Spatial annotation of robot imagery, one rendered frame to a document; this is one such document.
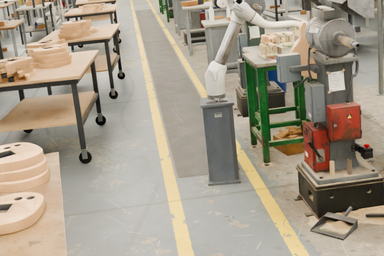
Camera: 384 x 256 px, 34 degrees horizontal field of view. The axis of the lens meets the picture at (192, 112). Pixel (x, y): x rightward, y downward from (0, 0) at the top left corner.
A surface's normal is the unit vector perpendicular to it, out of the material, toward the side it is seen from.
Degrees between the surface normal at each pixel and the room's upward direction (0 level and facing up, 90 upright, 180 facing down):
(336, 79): 89
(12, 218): 0
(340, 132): 90
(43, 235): 0
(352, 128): 90
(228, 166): 90
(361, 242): 0
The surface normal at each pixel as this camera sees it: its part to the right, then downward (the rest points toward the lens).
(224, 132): -0.02, 0.25
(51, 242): -0.10, -0.96
